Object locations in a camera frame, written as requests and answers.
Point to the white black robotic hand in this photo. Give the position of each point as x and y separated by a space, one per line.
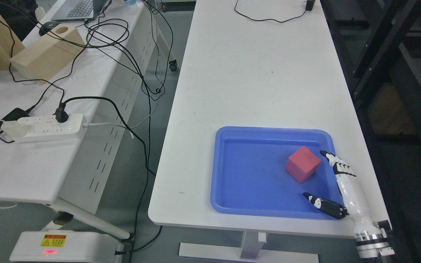
355 204

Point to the pink foam block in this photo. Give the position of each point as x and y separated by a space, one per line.
302 164

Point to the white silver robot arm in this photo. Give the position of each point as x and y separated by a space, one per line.
375 247

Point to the blue plastic tray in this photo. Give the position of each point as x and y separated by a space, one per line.
249 175

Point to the black metal shelf right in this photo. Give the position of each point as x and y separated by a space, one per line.
378 43

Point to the wooden block with hole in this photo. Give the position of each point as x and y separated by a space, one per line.
49 54

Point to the white table with legs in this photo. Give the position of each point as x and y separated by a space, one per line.
256 63

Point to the white box device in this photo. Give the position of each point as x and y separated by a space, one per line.
66 247

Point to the white power strip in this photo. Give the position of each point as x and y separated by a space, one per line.
44 128

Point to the grey laptop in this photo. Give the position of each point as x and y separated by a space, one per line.
78 10

